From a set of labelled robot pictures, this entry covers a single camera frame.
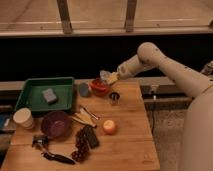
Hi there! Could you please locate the purple bowl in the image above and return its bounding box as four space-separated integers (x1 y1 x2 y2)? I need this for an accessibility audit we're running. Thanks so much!
41 111 71 139

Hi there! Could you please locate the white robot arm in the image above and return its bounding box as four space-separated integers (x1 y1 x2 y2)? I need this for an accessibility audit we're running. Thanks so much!
106 42 213 171

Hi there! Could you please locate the red bowl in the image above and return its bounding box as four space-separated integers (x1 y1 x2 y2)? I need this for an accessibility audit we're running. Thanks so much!
89 78 110 97

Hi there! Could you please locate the small metal cup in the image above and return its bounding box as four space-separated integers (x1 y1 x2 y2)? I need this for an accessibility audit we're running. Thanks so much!
109 92 120 105

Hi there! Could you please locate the blue cup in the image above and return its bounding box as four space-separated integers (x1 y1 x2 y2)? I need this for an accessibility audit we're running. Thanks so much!
78 83 89 97

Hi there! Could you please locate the orange apple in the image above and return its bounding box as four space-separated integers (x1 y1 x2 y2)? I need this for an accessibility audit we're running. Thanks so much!
103 120 116 135

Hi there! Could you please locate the banana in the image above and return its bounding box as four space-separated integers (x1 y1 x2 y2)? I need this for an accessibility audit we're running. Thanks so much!
71 113 97 128

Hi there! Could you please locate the dark chocolate bar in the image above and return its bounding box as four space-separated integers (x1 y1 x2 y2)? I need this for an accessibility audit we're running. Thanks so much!
83 125 99 148

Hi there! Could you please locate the green plastic tray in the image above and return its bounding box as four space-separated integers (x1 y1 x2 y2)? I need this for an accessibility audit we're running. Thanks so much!
15 77 74 113

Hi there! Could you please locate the blue sponge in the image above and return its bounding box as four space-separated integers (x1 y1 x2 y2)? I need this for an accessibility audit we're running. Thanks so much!
42 88 58 104

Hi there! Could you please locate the bunch of dark grapes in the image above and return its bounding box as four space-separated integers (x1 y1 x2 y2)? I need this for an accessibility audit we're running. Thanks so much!
71 129 89 162

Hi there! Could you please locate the stack of white cups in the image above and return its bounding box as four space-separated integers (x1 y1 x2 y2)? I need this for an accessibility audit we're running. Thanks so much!
13 108 34 129

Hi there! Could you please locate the blue object at left edge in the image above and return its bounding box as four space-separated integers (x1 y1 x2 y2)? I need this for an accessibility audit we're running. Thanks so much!
0 115 10 129

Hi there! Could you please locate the black handled peeler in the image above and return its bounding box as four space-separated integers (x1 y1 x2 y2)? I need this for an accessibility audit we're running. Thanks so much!
31 134 76 166

